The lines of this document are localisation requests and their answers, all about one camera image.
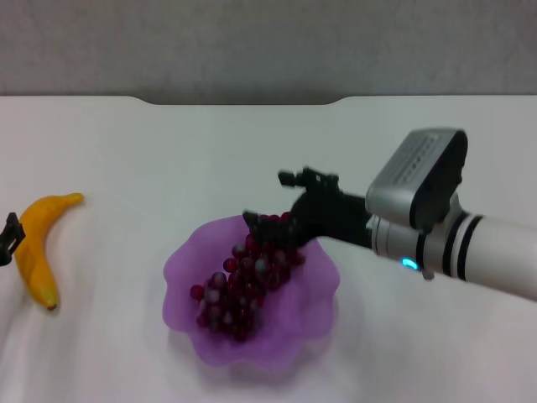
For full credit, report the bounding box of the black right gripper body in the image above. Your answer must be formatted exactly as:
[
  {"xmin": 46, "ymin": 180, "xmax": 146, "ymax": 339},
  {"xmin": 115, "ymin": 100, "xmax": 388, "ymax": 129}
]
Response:
[{"xmin": 289, "ymin": 190, "xmax": 374, "ymax": 253}]

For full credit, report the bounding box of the yellow banana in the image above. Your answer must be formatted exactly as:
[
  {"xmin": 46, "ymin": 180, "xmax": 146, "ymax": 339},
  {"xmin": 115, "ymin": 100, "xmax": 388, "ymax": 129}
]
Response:
[{"xmin": 13, "ymin": 192, "xmax": 86, "ymax": 312}]

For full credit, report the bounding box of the dark red grape bunch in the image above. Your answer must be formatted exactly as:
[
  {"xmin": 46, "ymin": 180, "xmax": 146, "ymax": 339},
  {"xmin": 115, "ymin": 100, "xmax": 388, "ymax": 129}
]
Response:
[{"xmin": 189, "ymin": 212, "xmax": 307, "ymax": 343}]

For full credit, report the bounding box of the purple wavy plastic bowl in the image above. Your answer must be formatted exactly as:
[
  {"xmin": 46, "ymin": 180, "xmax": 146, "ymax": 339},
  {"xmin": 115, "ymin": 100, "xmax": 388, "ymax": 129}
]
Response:
[{"xmin": 161, "ymin": 212, "xmax": 341, "ymax": 374}]

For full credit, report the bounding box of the grey fabric partition panel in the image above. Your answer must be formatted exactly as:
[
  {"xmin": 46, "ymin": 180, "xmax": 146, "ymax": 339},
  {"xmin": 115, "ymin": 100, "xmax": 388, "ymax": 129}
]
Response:
[{"xmin": 0, "ymin": 0, "xmax": 537, "ymax": 106}]

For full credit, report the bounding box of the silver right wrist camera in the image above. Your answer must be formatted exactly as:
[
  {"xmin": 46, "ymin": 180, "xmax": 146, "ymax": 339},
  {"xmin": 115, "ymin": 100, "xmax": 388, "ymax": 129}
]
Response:
[{"xmin": 365, "ymin": 128, "xmax": 469, "ymax": 232}]

